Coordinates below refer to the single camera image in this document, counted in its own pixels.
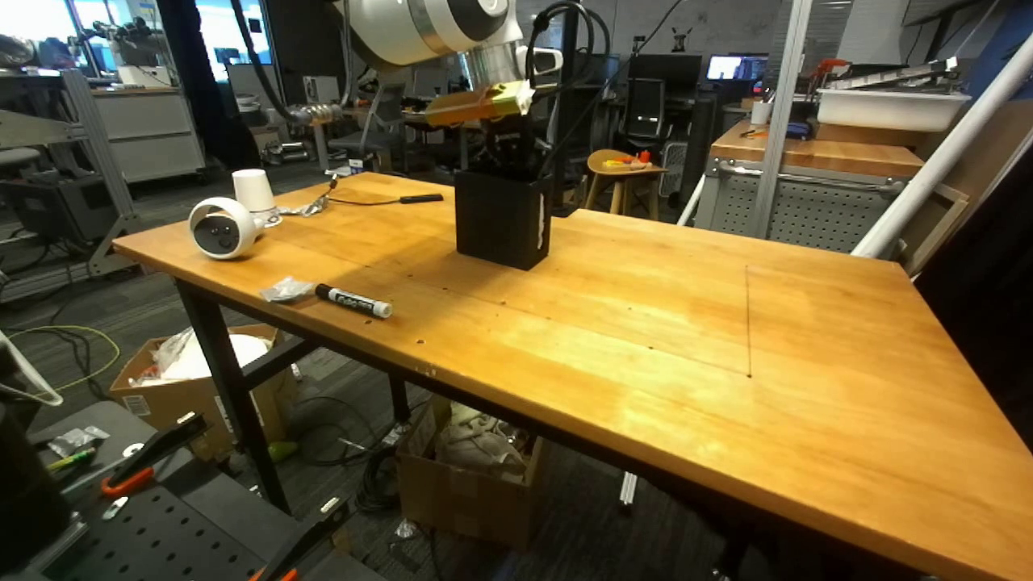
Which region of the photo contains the black square basket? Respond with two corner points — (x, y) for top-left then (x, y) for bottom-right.
(456, 170), (550, 269)

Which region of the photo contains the orange handled clamp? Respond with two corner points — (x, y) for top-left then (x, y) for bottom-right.
(100, 412), (207, 499)

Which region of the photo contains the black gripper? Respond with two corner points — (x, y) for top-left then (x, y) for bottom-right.
(471, 115), (541, 178)

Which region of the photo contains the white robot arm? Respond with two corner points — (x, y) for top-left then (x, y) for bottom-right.
(338, 0), (541, 178)

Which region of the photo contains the grey vertical post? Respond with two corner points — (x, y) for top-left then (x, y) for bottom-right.
(752, 0), (815, 238)

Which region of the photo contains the crumpled silver foil wrapper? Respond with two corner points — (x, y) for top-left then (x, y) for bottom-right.
(260, 279), (313, 303)

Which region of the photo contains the wooden side workbench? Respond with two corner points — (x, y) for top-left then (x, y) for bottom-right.
(677, 123), (967, 273)

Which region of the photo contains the cardboard box with plastic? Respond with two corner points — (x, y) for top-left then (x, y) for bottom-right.
(111, 323), (298, 461)

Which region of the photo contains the round wooden stool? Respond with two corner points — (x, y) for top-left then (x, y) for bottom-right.
(584, 148), (661, 213)

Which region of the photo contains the cardboard box under table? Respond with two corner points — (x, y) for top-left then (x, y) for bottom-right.
(396, 396), (541, 547)

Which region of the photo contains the white diagonal pole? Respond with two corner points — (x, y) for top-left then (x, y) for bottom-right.
(851, 36), (1033, 257)

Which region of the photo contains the white paper cup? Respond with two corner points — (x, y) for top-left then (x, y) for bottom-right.
(231, 169), (276, 213)

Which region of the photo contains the black white marker pen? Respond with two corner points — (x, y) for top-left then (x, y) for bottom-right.
(315, 284), (391, 321)

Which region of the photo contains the white plastic tub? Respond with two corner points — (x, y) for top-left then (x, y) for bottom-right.
(818, 87), (973, 131)

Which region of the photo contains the yellow wrist camera mount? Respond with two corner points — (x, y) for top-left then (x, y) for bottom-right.
(420, 82), (534, 127)

